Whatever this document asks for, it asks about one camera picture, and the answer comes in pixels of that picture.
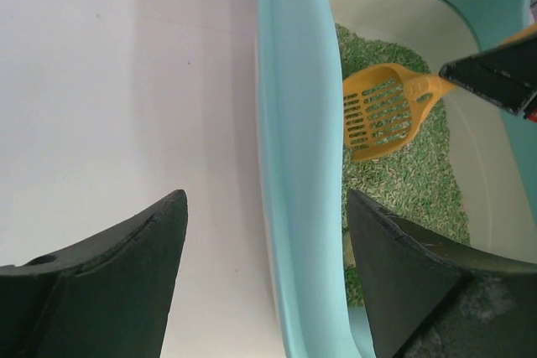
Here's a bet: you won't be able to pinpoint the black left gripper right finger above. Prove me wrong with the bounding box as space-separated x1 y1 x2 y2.
347 190 536 357

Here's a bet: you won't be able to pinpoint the orange litter scoop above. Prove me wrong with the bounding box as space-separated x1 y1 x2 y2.
341 22 537 162

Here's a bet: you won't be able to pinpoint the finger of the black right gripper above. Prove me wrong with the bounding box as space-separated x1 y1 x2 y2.
439 31 536 117

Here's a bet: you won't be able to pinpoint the green litter pellets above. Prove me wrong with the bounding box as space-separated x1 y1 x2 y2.
333 23 472 307

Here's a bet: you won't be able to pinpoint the teal cat litter box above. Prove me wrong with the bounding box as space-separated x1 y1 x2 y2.
257 0 536 357

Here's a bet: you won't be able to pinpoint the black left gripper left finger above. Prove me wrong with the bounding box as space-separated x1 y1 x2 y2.
1 190 188 357

